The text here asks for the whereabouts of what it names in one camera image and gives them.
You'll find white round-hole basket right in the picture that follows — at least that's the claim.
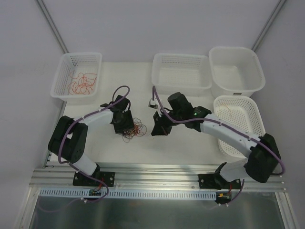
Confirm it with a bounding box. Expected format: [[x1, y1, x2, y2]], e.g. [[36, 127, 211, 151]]
[[213, 95, 270, 158]]

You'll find left aluminium frame post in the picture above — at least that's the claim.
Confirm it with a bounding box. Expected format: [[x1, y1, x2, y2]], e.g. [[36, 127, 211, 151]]
[[35, 0, 69, 54]]

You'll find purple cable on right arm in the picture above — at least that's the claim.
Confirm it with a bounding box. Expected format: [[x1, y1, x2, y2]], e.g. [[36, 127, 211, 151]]
[[152, 85, 286, 210]]

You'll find aluminium mounting rail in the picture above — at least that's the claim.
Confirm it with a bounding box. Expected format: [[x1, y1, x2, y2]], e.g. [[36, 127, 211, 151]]
[[30, 163, 285, 191]]

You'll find multicolour cable bundle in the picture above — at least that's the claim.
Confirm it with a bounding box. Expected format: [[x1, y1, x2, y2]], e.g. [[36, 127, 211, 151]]
[[120, 116, 148, 143]]

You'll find right aluminium frame post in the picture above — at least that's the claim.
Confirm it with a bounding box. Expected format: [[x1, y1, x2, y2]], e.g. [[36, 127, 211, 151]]
[[251, 0, 287, 52]]

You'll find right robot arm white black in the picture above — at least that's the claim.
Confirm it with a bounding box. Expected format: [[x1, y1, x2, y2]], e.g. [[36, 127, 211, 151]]
[[149, 88, 285, 190]]

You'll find red cable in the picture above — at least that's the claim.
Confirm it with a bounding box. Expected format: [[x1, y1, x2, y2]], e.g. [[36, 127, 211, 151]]
[[67, 70, 99, 95]]

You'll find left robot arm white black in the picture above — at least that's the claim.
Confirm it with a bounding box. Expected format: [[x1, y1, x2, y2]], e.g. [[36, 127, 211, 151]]
[[48, 95, 134, 187]]

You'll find white perforated basket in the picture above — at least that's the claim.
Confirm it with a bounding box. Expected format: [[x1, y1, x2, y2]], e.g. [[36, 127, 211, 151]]
[[151, 53, 212, 97], [50, 52, 102, 104]]

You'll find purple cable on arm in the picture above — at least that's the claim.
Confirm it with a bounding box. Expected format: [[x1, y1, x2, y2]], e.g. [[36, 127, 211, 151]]
[[58, 85, 131, 204], [152, 85, 286, 210]]

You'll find white perforated basket middle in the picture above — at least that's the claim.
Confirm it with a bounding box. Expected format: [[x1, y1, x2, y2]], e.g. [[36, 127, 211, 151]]
[[151, 53, 212, 97]]

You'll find white perforated basket left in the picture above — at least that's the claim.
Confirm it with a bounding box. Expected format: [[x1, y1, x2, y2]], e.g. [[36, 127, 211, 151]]
[[50, 52, 102, 104]]

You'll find white slotted cable duct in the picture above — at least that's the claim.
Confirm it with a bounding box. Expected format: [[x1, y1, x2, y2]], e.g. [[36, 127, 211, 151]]
[[39, 188, 216, 201]]

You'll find white solid plastic tub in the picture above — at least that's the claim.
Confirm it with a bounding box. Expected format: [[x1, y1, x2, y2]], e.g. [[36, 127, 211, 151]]
[[208, 46, 265, 98]]

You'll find aluminium frame post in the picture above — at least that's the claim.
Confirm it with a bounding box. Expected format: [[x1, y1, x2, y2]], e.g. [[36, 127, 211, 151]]
[[35, 0, 69, 54], [251, 0, 287, 52]]

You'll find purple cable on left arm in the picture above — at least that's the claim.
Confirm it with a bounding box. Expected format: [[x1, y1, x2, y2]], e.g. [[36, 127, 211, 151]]
[[58, 85, 131, 204]]

